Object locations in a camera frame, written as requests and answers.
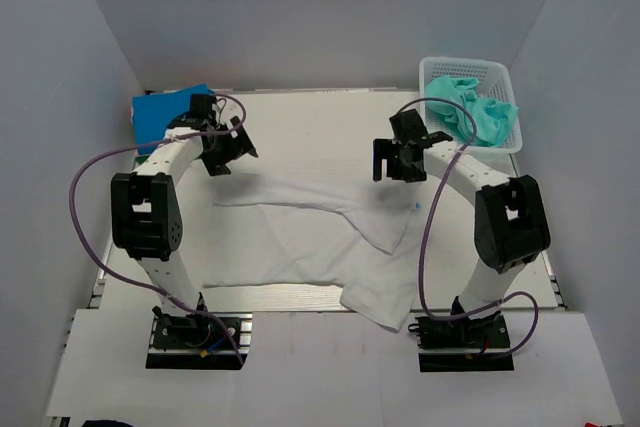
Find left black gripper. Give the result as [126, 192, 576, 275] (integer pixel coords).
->
[200, 116, 256, 177]

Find white t shirt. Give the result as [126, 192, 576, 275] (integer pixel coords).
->
[192, 174, 417, 331]

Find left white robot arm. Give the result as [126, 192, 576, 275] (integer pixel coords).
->
[110, 93, 258, 346]

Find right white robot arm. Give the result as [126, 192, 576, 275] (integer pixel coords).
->
[373, 110, 551, 346]

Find blue folded t shirt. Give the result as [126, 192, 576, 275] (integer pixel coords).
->
[132, 84, 211, 156]

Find teal t shirt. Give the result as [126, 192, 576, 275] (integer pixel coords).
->
[424, 76, 518, 147]

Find white plastic basket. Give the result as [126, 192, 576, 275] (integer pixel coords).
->
[419, 57, 523, 154]

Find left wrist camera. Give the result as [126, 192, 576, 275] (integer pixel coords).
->
[211, 96, 227, 130]

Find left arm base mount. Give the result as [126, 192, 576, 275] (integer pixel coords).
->
[145, 308, 252, 371]

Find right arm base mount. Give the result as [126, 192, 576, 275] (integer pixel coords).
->
[407, 314, 514, 373]

